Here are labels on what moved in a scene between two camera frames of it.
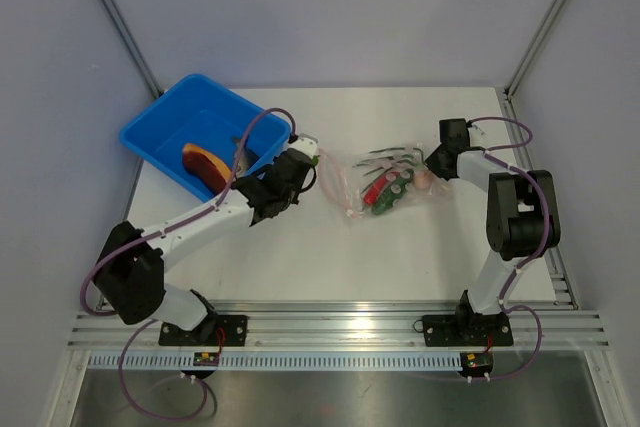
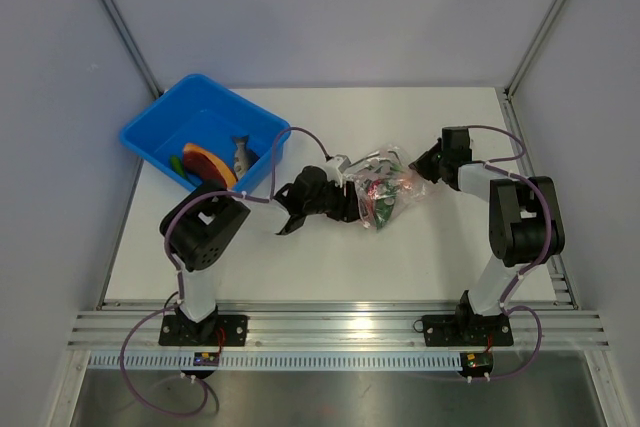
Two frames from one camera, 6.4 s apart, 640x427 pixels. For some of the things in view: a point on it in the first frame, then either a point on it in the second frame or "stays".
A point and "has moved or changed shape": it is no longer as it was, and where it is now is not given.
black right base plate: [468, 330] stays
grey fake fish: [248, 157] stays
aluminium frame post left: [118, 19] stays
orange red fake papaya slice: [212, 172] stays
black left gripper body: [291, 199] to [330, 202]
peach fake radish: [422, 180] to [407, 182]
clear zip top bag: [368, 184] has moved or changed shape
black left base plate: [212, 331] stays
